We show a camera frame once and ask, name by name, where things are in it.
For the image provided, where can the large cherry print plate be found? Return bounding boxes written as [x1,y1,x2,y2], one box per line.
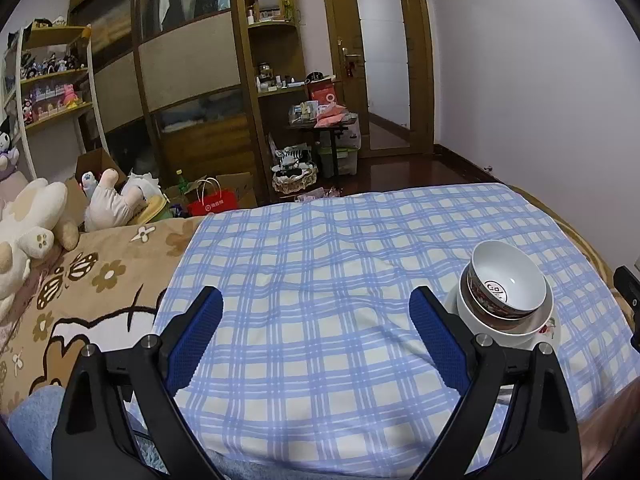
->
[442,287,561,352]

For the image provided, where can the white fluffy plush toy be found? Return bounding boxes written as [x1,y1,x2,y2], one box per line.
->
[120,172,164,207]

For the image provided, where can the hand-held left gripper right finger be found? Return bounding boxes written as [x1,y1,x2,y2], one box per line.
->
[408,285,584,480]

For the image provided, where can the wicker basket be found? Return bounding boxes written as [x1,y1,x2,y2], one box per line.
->
[271,145,320,194]

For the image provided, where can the blue plaid cloth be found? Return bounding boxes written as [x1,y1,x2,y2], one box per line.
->
[125,182,629,476]

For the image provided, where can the white plastic bag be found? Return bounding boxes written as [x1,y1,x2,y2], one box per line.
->
[340,112,362,151]

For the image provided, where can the wooden bed frame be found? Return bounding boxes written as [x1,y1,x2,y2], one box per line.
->
[509,184,622,283]

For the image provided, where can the red box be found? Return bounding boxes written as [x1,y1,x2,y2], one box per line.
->
[307,78,337,107]

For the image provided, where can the wooden door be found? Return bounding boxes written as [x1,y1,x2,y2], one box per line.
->
[320,0,437,159]

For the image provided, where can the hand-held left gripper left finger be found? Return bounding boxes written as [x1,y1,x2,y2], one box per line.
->
[51,285,225,480]

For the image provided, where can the white toy shelf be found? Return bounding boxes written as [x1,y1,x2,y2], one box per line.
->
[0,24,109,182]

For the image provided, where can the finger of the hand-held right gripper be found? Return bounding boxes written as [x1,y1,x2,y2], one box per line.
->
[612,265,640,352]

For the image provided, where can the black side table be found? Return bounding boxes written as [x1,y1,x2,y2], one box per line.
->
[287,120,352,177]

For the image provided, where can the cardboard box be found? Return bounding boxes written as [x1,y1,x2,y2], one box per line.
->
[75,148,129,192]
[215,172,257,209]

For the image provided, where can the red paper bag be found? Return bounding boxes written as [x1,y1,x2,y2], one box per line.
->
[187,178,239,217]

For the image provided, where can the yellow green plush toy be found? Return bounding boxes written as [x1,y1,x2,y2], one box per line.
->
[132,194,170,225]

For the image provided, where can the pink packet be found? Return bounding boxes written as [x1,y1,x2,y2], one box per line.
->
[314,104,349,128]

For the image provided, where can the cream bunny plush toy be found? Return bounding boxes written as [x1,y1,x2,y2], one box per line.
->
[0,178,81,314]

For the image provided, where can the clear plastic storage box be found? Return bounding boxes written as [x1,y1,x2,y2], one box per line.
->
[318,147,360,177]

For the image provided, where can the brown flower print blanket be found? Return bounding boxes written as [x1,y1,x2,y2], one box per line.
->
[0,215,207,417]

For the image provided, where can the pink packets on floor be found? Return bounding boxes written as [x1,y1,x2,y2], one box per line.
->
[295,187,342,204]

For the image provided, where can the large white bowl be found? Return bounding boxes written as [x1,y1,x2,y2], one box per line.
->
[456,280,555,337]

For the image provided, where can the purple plush toy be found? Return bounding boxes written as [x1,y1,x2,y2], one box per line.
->
[0,116,21,177]

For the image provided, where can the wooden wardrobe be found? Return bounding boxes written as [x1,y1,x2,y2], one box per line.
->
[67,0,312,202]

